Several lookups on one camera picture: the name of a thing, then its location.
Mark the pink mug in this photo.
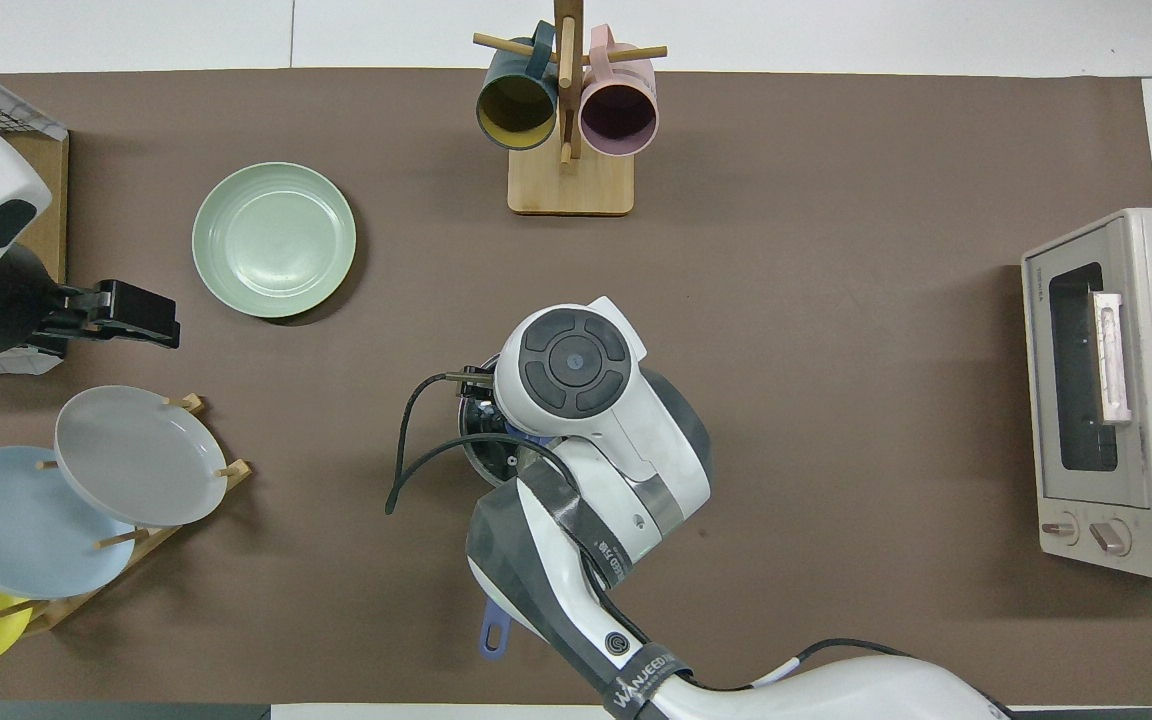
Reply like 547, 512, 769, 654
579, 25, 659, 157

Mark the light blue plate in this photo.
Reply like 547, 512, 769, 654
0, 445, 137, 601

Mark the dark teal mug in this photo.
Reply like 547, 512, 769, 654
476, 22, 559, 151

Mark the dark blue saucepan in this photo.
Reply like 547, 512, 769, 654
458, 355, 559, 658

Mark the brown table mat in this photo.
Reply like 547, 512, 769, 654
0, 68, 1152, 706

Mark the wooden plate rack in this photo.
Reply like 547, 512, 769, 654
0, 393, 253, 636

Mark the wooden mug tree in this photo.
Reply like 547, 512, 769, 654
473, 0, 669, 216

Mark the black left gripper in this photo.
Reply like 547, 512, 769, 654
0, 243, 182, 358

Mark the pale green plate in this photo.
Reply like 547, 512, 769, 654
192, 162, 357, 319

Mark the grey plate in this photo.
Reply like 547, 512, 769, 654
54, 385, 229, 528

